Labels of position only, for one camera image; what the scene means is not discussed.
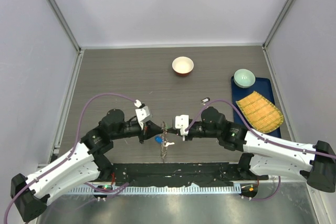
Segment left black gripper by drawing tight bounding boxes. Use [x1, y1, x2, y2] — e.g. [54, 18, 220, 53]
[111, 119, 163, 143]

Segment blue tag key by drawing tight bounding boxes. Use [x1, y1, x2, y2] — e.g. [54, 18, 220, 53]
[154, 136, 163, 144]

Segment large metal keyring disc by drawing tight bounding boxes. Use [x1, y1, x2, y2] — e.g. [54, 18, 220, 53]
[160, 121, 172, 163]

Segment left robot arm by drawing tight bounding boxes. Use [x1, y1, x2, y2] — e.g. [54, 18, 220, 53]
[10, 106, 163, 222]

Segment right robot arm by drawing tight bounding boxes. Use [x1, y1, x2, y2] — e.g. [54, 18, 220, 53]
[174, 106, 335, 193]

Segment black tag key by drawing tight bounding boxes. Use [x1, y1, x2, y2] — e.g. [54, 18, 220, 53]
[201, 97, 210, 105]

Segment yellow woven mat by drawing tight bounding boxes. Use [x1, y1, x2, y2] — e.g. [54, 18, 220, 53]
[236, 91, 284, 133]

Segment red white bowl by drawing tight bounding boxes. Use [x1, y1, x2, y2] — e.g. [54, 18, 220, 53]
[172, 56, 194, 77]

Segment light green bowl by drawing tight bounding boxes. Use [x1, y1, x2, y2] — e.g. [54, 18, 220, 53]
[233, 69, 256, 88]

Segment blue tray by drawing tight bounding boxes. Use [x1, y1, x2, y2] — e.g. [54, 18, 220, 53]
[230, 76, 281, 138]

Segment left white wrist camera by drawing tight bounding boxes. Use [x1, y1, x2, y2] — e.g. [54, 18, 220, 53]
[134, 100, 152, 130]

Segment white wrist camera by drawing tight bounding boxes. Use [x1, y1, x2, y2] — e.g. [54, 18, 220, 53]
[134, 100, 152, 130]
[173, 114, 190, 136]

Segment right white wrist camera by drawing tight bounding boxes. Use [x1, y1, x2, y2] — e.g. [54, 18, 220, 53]
[173, 114, 190, 136]

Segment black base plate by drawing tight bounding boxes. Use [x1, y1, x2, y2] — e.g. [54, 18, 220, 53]
[108, 162, 269, 187]

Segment white cable duct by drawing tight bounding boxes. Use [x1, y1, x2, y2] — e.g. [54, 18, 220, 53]
[67, 184, 241, 195]

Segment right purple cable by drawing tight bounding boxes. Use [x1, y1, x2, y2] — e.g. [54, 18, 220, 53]
[185, 99, 336, 201]

